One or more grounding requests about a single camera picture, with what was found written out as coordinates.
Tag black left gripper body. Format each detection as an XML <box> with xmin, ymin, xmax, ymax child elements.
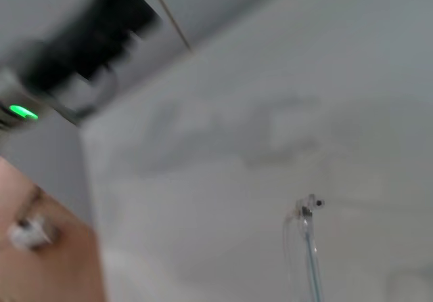
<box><xmin>23</xmin><ymin>7</ymin><xmax>116</xmax><ymax>93</ymax></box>

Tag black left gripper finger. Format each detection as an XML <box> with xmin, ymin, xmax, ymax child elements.
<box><xmin>77</xmin><ymin>34</ymin><xmax>143</xmax><ymax>83</ymax></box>
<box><xmin>97</xmin><ymin>0</ymin><xmax>163</xmax><ymax>39</ymax></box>

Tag clear white glasses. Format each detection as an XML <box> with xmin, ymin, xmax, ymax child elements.
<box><xmin>282</xmin><ymin>193</ymin><xmax>327</xmax><ymax>302</ymax></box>

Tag white power adapter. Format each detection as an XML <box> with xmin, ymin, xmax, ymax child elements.
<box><xmin>7</xmin><ymin>213</ymin><xmax>64</xmax><ymax>252</ymax></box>

